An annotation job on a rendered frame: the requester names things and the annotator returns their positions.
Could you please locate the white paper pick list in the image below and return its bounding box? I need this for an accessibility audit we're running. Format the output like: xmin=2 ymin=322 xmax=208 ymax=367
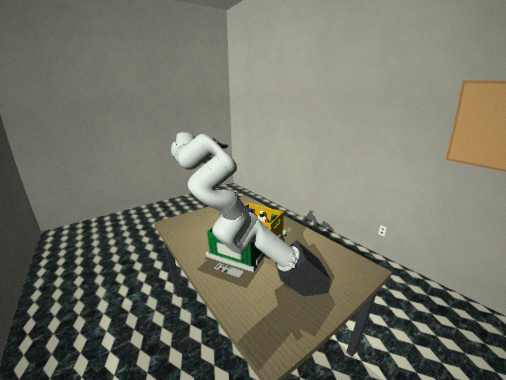
xmin=214 ymin=263 xmax=244 ymax=277

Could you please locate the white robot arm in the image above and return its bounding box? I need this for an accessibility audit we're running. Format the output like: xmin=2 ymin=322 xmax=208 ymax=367
xmin=171 ymin=132 xmax=300 ymax=271

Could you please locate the yellow plastic crate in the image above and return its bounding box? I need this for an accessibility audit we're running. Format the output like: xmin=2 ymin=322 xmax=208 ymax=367
xmin=245 ymin=203 xmax=283 ymax=236

